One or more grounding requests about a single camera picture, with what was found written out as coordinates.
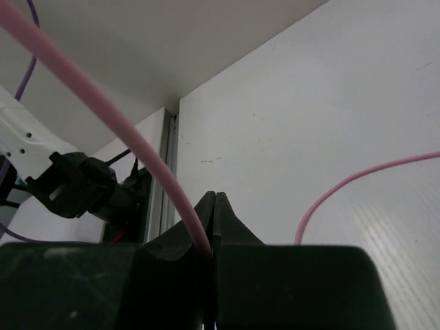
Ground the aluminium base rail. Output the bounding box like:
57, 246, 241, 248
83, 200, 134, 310
143, 109, 178, 243

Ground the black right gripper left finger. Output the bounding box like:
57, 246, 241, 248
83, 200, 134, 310
0, 190, 216, 330

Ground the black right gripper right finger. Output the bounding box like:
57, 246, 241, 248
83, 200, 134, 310
212, 192, 394, 329

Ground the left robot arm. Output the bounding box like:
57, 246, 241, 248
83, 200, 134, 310
1, 89, 152, 242

